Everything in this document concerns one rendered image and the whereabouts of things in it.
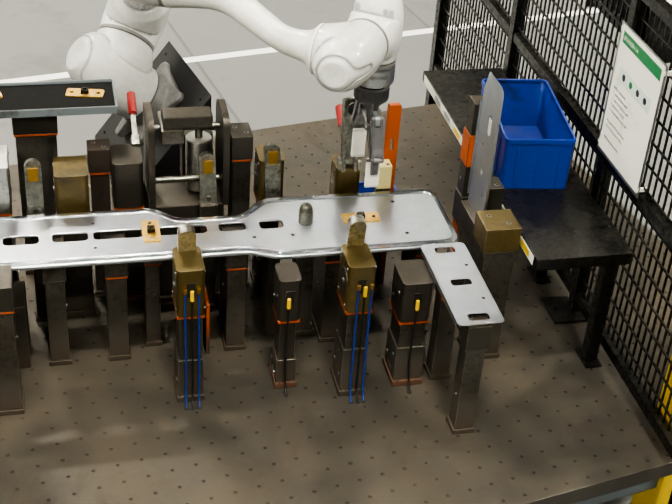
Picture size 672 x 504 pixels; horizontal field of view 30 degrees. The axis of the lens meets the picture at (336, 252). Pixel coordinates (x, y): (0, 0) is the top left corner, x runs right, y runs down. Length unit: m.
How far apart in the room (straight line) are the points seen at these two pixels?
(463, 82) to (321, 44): 1.02
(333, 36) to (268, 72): 3.26
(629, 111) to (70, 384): 1.34
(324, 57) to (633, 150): 0.74
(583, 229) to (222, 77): 3.04
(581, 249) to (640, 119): 0.30
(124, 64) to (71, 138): 1.86
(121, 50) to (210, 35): 2.71
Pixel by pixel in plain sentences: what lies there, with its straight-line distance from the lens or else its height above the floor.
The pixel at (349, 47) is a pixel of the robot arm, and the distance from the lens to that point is 2.39.
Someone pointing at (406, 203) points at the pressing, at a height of 1.00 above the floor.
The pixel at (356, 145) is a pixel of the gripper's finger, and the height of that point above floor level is 1.15.
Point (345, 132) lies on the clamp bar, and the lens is 2.85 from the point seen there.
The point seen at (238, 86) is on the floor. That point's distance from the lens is 5.53.
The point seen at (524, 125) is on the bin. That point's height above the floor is 1.03.
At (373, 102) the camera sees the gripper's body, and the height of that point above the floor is 1.31.
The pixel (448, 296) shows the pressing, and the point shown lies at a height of 1.00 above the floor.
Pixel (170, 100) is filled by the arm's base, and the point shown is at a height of 0.95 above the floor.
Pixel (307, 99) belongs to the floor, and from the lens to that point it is 5.45.
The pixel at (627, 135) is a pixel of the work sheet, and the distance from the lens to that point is 2.77.
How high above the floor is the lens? 2.51
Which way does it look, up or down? 34 degrees down
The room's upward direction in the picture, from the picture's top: 4 degrees clockwise
